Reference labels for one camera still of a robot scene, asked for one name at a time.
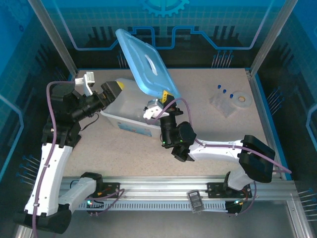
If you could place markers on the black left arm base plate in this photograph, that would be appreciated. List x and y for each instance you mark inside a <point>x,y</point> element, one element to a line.
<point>114,189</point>

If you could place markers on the aluminium frame post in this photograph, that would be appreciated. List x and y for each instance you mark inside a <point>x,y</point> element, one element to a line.
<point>54,37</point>
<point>273,37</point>

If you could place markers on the white plastic storage bin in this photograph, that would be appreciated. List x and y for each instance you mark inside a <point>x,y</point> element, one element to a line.
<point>128,116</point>

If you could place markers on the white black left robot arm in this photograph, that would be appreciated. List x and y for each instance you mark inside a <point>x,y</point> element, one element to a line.
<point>52,161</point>

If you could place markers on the small grey electronic device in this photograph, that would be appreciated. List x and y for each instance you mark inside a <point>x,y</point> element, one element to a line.
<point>195,201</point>

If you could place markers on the blue plastic bin lid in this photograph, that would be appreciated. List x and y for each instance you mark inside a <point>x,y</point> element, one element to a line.
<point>146,64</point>

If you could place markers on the clear plastic tube rack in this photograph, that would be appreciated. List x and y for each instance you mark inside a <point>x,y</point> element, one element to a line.
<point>223,105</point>

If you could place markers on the white tape roll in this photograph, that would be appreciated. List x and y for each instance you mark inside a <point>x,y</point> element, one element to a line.
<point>242,99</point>

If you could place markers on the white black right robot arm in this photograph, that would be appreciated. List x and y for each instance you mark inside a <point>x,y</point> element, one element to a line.
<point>215,151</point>

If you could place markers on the aluminium mounting rail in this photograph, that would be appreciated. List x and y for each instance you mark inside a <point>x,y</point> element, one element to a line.
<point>161,186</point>

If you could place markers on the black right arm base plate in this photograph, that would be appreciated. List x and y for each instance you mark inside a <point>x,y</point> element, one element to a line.
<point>214,189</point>

